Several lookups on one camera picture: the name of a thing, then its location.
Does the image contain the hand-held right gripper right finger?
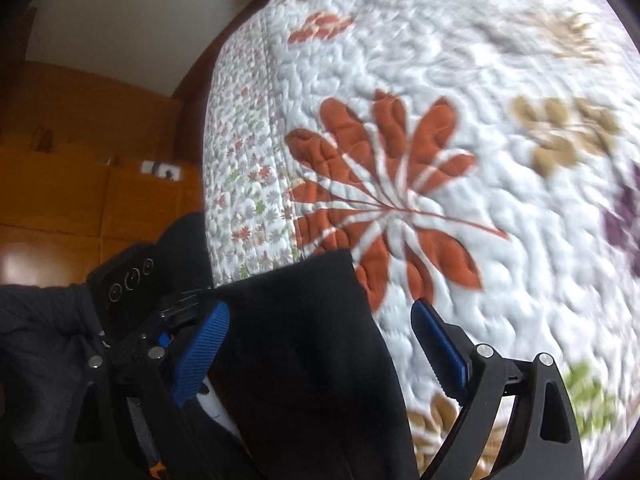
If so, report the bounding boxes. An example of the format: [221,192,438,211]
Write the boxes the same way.
[411,299,586,480]

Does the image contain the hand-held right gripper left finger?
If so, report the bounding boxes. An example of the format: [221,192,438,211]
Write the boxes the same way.
[70,301,241,480]

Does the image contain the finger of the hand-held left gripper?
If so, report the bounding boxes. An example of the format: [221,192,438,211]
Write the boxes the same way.
[145,287,217,330]

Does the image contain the floral quilted bedspread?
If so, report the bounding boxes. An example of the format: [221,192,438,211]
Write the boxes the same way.
[202,0,640,480]

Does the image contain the black pants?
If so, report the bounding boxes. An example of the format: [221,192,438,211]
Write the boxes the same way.
[155,212,419,480]

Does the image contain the wooden wardrobe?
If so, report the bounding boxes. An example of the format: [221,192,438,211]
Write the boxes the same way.
[0,60,207,288]

